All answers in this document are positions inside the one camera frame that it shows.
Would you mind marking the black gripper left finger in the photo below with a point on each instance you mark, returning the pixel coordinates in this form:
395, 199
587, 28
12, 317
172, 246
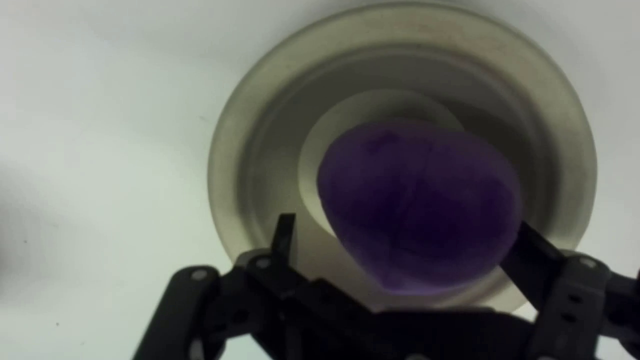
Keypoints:
220, 301

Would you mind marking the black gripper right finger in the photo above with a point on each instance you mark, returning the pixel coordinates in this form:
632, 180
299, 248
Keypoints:
572, 301

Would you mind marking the purple ball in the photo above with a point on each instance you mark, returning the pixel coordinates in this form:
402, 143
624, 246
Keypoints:
421, 213

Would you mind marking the beige white plate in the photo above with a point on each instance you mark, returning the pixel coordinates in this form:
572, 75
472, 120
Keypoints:
266, 133

